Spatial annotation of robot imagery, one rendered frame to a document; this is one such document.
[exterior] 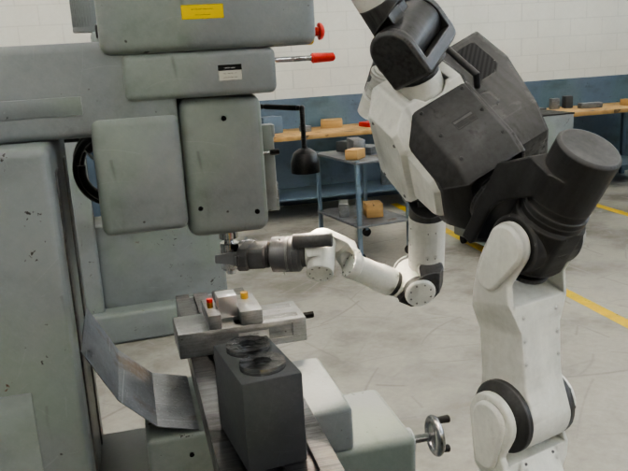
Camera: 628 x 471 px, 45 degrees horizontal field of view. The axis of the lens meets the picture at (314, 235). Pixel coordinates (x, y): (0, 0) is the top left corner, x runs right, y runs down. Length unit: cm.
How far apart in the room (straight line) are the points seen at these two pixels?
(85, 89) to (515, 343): 102
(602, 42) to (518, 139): 866
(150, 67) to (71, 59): 16
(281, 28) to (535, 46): 800
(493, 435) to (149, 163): 91
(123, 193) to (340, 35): 707
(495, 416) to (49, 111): 109
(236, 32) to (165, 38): 15
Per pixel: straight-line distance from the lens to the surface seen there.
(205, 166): 173
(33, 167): 160
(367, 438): 202
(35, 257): 164
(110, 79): 170
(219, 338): 206
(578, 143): 133
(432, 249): 185
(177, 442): 186
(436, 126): 146
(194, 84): 170
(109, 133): 170
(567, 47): 984
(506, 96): 152
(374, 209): 637
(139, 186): 171
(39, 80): 171
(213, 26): 169
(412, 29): 144
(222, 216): 176
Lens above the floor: 172
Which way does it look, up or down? 14 degrees down
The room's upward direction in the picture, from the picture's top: 3 degrees counter-clockwise
